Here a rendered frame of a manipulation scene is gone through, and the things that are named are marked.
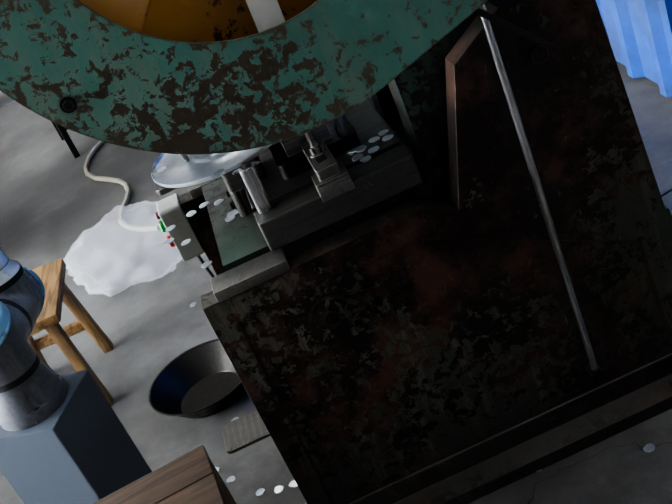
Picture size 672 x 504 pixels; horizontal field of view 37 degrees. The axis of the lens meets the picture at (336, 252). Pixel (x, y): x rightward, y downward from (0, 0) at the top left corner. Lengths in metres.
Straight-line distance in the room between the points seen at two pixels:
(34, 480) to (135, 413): 0.69
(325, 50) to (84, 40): 0.33
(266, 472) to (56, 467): 0.51
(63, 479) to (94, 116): 0.94
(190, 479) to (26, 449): 0.39
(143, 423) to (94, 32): 1.56
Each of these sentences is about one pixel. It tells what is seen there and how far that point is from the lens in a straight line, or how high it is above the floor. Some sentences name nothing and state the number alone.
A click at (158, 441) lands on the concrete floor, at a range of 2.67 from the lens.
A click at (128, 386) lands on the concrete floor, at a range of 2.95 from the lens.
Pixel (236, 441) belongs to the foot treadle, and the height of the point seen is 0.16.
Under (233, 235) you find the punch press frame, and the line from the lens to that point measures 1.92.
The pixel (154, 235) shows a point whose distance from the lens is 3.32.
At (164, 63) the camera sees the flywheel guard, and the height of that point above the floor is 1.10.
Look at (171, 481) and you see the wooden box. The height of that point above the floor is 0.35.
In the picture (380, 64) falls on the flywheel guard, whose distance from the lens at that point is 1.46.
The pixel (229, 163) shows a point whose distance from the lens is 1.85.
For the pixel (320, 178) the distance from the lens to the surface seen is 1.75.
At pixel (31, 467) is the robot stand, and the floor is 0.36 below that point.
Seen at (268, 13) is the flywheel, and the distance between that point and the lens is 1.43.
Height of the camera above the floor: 1.46
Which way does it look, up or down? 28 degrees down
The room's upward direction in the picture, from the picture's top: 24 degrees counter-clockwise
